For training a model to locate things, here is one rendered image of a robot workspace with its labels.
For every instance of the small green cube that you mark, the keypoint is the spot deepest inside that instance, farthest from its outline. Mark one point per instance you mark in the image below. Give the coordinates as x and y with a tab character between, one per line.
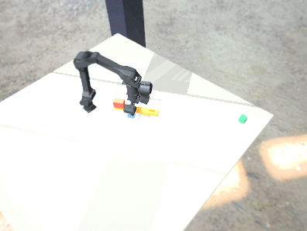
243	119

